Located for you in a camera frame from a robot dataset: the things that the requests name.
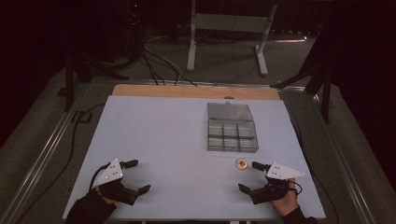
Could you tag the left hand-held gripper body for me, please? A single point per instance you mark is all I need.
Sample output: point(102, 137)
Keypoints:
point(109, 175)

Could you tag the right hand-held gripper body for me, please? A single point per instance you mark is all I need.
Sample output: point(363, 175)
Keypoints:
point(281, 171)

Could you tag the small round gold red badge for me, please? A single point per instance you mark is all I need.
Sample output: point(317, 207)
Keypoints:
point(241, 164)

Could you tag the clear plastic compartment box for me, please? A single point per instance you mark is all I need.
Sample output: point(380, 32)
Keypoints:
point(232, 127)

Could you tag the person's left hand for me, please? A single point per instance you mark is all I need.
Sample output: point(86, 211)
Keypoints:
point(105, 198)

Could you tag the person's right hand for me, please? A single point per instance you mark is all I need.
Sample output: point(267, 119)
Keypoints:
point(288, 203)

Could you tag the white table cover sheet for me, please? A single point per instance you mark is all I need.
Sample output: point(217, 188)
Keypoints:
point(162, 140)

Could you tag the black tripod stand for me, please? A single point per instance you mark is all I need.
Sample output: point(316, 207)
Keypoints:
point(326, 99)
point(69, 81)

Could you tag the black equipment with red light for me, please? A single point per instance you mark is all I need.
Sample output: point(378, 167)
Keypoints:
point(135, 18)

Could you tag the aluminium floor rail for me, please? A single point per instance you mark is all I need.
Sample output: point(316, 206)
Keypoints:
point(40, 161)
point(218, 84)
point(342, 174)

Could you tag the white metal stand frame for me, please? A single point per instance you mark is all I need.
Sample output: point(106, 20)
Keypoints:
point(230, 23)

